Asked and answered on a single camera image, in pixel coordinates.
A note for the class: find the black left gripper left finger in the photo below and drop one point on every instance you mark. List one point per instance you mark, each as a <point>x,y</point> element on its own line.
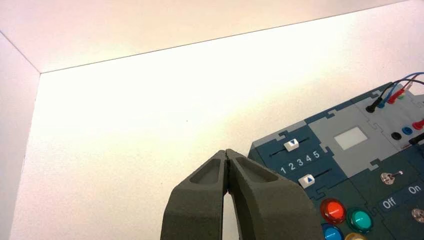
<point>195,205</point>

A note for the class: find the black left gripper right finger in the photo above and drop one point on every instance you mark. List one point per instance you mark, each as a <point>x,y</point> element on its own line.
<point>271,208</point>

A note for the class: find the white slider knob up arrow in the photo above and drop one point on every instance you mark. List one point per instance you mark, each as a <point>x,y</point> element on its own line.
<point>306,181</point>

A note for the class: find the white slider knob down arrow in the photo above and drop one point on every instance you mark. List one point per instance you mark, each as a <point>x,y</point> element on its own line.
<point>291,145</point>

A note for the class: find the red round push button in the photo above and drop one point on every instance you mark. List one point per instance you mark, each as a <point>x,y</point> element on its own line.
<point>333,211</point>

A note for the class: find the blue round push button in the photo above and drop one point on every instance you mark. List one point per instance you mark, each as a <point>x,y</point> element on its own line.
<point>332,233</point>

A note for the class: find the yellow round push button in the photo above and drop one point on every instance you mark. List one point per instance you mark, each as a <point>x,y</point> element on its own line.
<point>355,237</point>

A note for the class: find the green round push button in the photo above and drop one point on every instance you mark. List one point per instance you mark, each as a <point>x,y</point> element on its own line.
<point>359,220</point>

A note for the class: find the blue grey control box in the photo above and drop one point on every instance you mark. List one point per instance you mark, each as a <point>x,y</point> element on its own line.
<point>331,127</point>

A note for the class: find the white display screen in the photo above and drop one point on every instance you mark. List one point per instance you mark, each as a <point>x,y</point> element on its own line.
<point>350,138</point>

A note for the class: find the metal toggle switch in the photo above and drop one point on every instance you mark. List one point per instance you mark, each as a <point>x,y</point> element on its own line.
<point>387,178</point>
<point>418,215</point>

